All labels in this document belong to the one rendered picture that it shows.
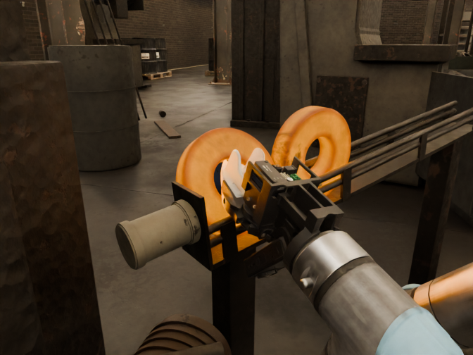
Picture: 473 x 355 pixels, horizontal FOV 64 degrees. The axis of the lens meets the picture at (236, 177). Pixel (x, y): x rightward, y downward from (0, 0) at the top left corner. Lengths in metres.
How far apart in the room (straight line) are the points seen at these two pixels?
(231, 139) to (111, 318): 1.02
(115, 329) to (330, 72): 2.02
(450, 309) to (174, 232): 0.31
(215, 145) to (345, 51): 2.16
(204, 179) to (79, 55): 2.38
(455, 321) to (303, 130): 0.31
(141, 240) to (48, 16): 4.30
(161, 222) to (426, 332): 0.30
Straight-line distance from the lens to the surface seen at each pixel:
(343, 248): 0.38
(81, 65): 2.84
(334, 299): 0.36
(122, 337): 1.38
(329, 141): 0.64
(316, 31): 2.71
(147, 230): 0.46
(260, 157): 0.51
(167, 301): 1.49
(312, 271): 0.38
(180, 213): 0.48
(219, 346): 0.49
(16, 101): 0.54
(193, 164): 0.52
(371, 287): 0.36
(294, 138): 0.57
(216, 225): 0.49
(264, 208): 0.42
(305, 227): 0.40
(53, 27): 4.65
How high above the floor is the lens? 0.90
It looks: 20 degrees down
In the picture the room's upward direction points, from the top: straight up
